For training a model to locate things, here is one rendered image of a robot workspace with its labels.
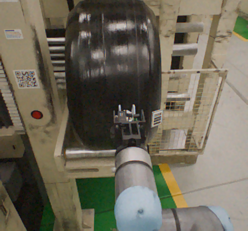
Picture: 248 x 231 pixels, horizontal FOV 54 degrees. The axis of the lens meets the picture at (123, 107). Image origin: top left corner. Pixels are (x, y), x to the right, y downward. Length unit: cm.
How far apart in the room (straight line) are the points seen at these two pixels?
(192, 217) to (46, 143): 74
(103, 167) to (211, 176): 130
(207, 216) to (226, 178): 168
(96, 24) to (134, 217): 53
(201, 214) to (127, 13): 56
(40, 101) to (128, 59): 41
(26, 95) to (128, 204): 65
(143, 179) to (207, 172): 178
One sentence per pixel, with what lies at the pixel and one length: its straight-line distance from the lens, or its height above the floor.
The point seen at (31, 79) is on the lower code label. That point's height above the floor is 122.
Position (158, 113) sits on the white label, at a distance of 74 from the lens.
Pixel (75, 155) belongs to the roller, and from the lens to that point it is 102.
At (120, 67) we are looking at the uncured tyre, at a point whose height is 133.
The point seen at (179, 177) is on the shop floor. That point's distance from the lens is 210.
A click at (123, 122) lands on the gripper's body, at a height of 130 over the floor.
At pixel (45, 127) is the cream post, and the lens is 103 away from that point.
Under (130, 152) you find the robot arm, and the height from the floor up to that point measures 130.
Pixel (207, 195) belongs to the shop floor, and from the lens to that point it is 206.
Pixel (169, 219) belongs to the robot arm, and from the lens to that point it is 51.
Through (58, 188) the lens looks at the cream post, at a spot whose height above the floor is 58.
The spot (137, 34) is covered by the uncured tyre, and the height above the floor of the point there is 140.
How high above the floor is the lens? 166
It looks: 38 degrees down
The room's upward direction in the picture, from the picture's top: straight up
